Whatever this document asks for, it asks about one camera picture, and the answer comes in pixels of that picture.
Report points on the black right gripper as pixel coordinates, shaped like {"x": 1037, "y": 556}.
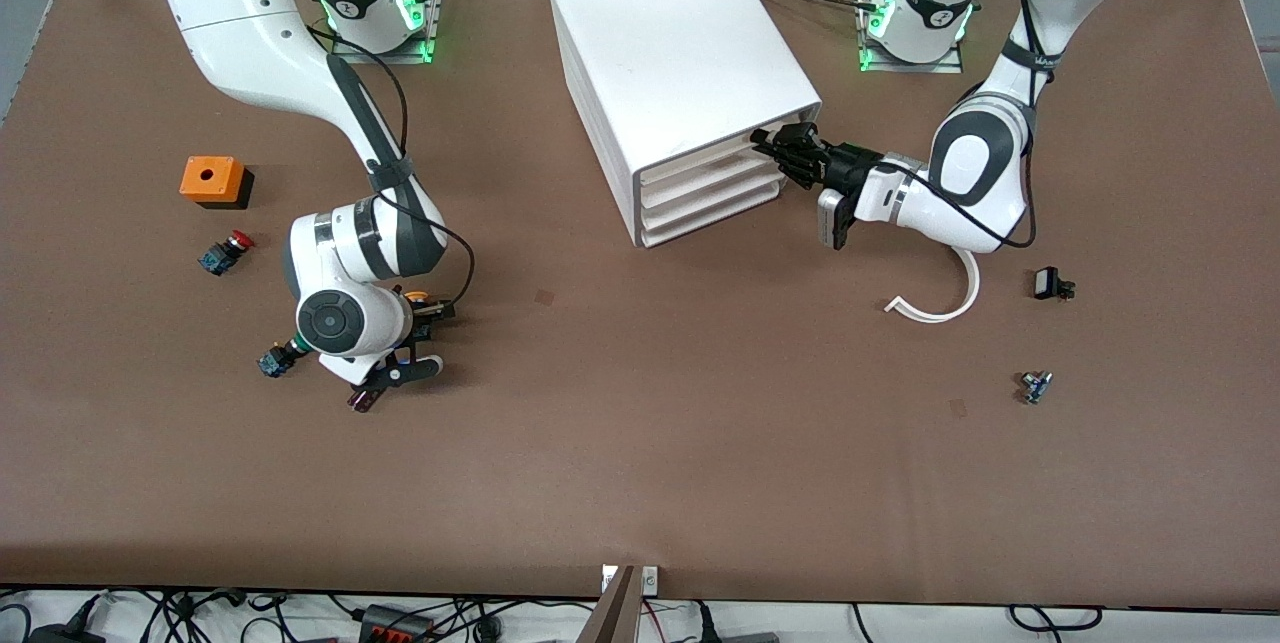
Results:
{"x": 421, "y": 319}

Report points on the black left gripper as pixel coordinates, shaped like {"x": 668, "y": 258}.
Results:
{"x": 838, "y": 166}

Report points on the yellow push button switch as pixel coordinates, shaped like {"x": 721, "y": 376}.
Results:
{"x": 417, "y": 299}

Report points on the white scuffed cabinet drawer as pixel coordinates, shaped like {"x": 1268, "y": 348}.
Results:
{"x": 700, "y": 167}

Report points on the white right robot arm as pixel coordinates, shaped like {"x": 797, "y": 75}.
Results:
{"x": 230, "y": 23}

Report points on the white drawer cabinet shell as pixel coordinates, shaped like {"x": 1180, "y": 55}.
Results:
{"x": 670, "y": 43}

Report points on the purple cylindrical capacitor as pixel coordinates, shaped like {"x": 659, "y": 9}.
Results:
{"x": 362, "y": 401}

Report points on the white curved plastic strip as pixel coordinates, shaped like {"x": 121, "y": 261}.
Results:
{"x": 972, "y": 288}

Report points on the black power strip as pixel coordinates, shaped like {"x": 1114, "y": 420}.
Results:
{"x": 395, "y": 626}

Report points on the small blue silver component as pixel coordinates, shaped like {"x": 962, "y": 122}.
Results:
{"x": 1035, "y": 388}

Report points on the black floor plug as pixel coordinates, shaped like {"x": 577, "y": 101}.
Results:
{"x": 55, "y": 635}

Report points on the green push button switch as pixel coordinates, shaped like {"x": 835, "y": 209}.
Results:
{"x": 272, "y": 361}

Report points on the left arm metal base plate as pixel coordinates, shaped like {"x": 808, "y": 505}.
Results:
{"x": 940, "y": 66}

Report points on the red push button switch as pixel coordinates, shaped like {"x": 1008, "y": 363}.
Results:
{"x": 225, "y": 253}

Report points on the orange button enclosure box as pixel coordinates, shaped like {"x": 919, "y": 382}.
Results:
{"x": 210, "y": 178}

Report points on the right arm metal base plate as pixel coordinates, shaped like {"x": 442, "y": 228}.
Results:
{"x": 350, "y": 56}

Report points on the small black switch block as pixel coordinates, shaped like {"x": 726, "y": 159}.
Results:
{"x": 1047, "y": 283}

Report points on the white table edge bracket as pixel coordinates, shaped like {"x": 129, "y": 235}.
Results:
{"x": 650, "y": 579}

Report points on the grey camera stand bar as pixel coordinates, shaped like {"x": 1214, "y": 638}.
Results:
{"x": 615, "y": 613}

